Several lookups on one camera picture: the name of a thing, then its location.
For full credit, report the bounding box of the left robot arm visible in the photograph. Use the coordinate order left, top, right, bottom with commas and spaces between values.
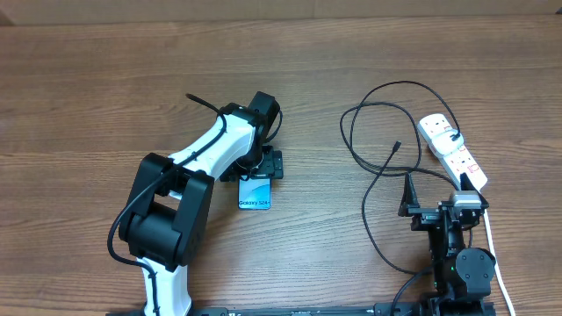
107, 91, 284, 315

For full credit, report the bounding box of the white charger plug adapter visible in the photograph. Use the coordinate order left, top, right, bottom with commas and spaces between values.
430, 130, 464, 157

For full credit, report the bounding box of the white power strip cord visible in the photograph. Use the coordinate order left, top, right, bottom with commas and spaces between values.
482, 209, 517, 316

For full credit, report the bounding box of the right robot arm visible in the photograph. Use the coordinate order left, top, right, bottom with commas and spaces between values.
390, 173, 496, 316

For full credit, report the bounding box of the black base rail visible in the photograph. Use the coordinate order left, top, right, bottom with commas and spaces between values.
104, 301, 497, 316

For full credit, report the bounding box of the white power strip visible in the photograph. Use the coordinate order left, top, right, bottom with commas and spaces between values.
417, 113, 487, 191

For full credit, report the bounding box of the black USB charging cable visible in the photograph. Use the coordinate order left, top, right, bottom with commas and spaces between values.
339, 80, 473, 277

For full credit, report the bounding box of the Samsung Galaxy smartphone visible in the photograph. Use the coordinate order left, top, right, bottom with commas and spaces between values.
238, 178, 271, 210

